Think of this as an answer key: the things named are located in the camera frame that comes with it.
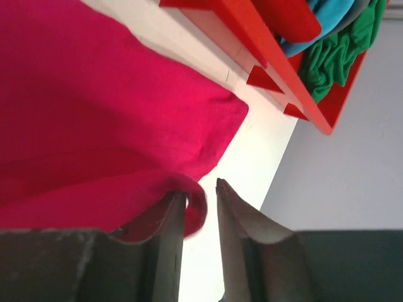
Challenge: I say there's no red plastic bin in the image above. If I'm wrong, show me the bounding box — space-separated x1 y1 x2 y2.
159 1 368 135

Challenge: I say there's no teal t shirt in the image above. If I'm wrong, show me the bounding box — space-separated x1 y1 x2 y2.
278 0 360 58

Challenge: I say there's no red t shirt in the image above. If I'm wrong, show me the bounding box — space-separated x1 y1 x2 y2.
252 0 322 43

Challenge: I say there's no grey t shirt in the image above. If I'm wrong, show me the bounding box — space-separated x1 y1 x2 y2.
338 0 370 30

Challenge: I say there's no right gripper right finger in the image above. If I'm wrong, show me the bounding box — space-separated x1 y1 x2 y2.
216 179 402 301

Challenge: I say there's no green t shirt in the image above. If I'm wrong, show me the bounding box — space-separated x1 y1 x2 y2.
299 0 388 104

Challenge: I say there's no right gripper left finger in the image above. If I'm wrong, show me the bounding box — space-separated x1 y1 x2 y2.
1 192 186 301

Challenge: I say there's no magenta t shirt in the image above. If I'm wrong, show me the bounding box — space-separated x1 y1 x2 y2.
1 1 248 236

